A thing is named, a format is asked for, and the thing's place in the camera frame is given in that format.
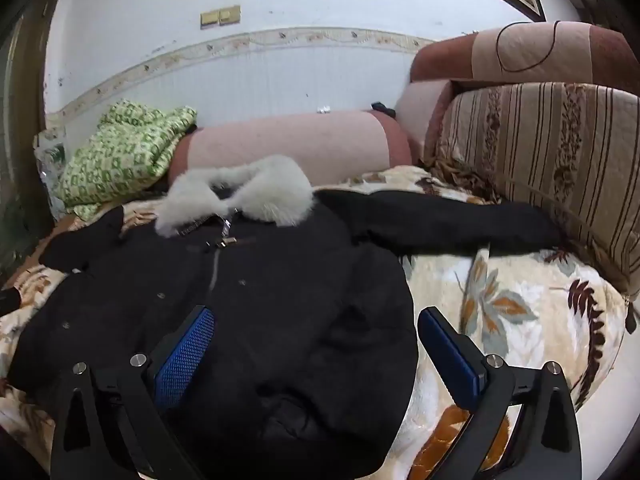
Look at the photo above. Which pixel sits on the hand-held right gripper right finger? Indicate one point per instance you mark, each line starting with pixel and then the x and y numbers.
pixel 452 360

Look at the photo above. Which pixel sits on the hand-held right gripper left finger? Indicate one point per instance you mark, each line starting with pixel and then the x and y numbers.
pixel 185 355

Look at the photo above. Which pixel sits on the black coat white fur collar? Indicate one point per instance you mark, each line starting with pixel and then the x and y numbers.
pixel 300 310

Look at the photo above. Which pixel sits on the cream leaf-print blanket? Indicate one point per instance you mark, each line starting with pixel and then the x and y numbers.
pixel 525 320

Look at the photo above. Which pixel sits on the green patterned cloth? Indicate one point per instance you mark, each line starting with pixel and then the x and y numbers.
pixel 120 160

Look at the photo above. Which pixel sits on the striped beige cushion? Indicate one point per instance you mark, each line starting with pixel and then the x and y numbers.
pixel 550 160

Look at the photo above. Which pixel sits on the clear plastic bag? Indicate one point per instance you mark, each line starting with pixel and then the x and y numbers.
pixel 50 160

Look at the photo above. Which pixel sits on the pink bolster cushion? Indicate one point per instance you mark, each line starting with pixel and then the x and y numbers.
pixel 300 145

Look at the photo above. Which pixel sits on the wooden glass door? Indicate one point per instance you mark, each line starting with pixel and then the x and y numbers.
pixel 20 160

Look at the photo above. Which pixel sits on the small black object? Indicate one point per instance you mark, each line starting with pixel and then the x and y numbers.
pixel 382 107

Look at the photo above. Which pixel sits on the brown pink patchwork cushion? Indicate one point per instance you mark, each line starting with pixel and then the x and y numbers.
pixel 525 50

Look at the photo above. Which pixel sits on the brass wall switch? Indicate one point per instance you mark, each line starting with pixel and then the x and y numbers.
pixel 210 18
pixel 230 13

